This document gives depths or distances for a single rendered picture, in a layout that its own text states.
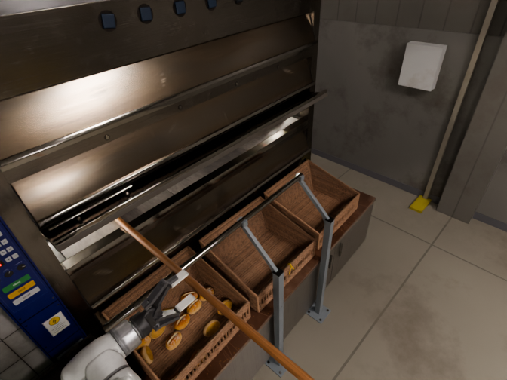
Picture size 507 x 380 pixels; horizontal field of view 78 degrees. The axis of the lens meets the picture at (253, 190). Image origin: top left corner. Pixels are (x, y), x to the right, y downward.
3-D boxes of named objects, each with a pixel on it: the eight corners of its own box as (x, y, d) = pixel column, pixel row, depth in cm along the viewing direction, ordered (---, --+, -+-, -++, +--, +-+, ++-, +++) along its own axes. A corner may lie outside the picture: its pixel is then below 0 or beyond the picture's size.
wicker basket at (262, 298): (203, 269, 204) (196, 240, 188) (261, 223, 236) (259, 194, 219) (258, 314, 177) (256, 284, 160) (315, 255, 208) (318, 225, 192)
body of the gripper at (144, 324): (124, 314, 96) (150, 294, 101) (132, 329, 101) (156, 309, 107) (137, 329, 92) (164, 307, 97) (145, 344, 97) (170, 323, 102)
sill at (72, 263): (63, 269, 138) (59, 263, 136) (301, 122, 241) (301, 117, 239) (69, 277, 135) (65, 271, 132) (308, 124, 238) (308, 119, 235)
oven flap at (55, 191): (38, 226, 116) (5, 177, 109) (310, 85, 219) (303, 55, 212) (40, 228, 113) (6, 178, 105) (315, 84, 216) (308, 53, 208)
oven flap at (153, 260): (89, 306, 148) (66, 273, 141) (306, 150, 250) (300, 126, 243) (93, 309, 145) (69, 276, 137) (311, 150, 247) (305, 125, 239)
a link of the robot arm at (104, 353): (111, 337, 99) (136, 369, 94) (61, 377, 90) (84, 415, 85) (103, 324, 92) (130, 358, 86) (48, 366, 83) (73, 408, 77)
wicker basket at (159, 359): (116, 340, 169) (98, 311, 153) (195, 273, 202) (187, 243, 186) (172, 406, 143) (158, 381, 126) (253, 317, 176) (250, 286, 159)
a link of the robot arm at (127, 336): (115, 341, 99) (132, 327, 102) (130, 361, 94) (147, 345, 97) (105, 326, 93) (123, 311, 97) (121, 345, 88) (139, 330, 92)
